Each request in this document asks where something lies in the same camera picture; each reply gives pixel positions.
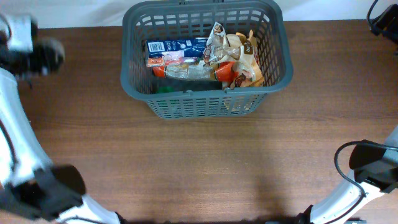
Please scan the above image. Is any beige coffee pouch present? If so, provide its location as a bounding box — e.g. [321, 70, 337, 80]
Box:
[221, 30, 263, 89]

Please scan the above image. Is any blue tissue pack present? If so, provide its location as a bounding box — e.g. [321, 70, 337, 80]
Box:
[145, 37, 208, 67]

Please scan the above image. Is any orange spaghetti pack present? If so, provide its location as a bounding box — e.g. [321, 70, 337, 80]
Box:
[152, 62, 239, 82]

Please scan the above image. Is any beige brown snack pouch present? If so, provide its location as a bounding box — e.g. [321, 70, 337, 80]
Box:
[202, 22, 255, 67]

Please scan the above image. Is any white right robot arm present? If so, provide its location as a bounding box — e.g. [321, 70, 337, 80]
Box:
[293, 128, 397, 224]

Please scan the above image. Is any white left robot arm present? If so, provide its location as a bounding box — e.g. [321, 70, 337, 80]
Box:
[1, 69, 126, 223]

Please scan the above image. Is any grey plastic basket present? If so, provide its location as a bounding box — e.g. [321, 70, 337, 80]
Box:
[121, 0, 293, 119]

